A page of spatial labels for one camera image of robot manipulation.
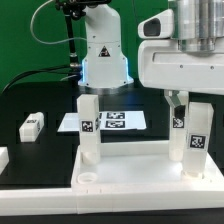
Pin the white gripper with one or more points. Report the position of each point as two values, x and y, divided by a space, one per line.
162 65

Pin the white desk top tray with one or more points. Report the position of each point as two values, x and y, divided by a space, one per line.
141 165

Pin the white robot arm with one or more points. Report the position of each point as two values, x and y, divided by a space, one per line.
181 49

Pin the fiducial marker sheet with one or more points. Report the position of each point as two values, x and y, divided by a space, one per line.
109 120

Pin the white L-shaped fence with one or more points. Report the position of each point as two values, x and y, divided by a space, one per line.
102 199

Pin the white block left edge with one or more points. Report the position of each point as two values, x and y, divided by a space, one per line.
4 158

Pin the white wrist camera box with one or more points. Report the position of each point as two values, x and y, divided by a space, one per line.
160 26

